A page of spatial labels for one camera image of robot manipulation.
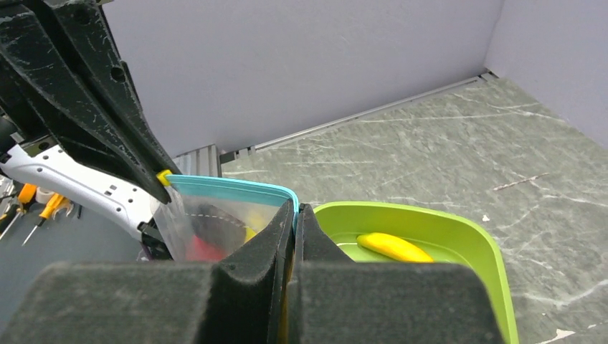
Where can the tools beside base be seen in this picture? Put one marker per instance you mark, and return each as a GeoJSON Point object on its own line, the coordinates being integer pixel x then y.
{"type": "Point", "coordinates": [31, 197]}

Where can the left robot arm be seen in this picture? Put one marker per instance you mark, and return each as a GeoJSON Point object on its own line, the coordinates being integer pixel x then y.
{"type": "Point", "coordinates": [66, 51]}

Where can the yellow banana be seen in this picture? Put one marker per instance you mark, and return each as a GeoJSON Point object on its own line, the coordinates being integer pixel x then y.
{"type": "Point", "coordinates": [393, 247]}
{"type": "Point", "coordinates": [255, 222]}

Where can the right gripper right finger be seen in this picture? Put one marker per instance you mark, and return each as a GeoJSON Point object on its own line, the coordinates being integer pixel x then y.
{"type": "Point", "coordinates": [334, 299]}

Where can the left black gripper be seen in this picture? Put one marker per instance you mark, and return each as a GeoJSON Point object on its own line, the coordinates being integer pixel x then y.
{"type": "Point", "coordinates": [28, 123]}

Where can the green plastic tray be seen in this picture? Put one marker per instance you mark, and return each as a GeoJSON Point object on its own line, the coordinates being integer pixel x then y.
{"type": "Point", "coordinates": [445, 237]}

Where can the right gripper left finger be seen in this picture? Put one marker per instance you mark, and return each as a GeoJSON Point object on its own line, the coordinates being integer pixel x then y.
{"type": "Point", "coordinates": [235, 300]}

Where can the red apple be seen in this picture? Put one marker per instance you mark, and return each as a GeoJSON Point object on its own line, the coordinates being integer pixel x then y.
{"type": "Point", "coordinates": [198, 250]}

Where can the clear zip top bag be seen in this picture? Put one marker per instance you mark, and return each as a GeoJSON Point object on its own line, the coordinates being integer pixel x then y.
{"type": "Point", "coordinates": [237, 197]}

